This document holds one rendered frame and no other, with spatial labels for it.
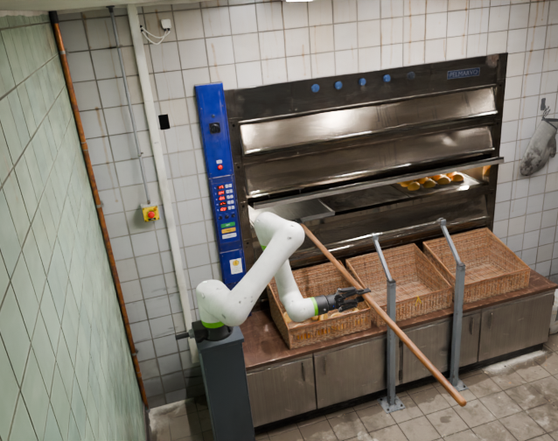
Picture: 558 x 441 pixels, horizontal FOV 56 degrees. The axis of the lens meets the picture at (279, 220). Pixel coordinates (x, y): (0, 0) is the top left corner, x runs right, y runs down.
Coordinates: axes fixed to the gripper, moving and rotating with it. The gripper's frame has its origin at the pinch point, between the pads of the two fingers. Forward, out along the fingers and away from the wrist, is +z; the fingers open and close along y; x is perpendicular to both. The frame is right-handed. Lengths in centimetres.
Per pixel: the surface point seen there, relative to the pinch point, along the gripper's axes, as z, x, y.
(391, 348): 36, -38, 70
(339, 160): 31, -99, -38
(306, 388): -20, -44, 89
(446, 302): 83, -49, 54
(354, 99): 43, -99, -76
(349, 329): 13, -49, 56
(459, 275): 83, -38, 28
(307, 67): 12, -98, -99
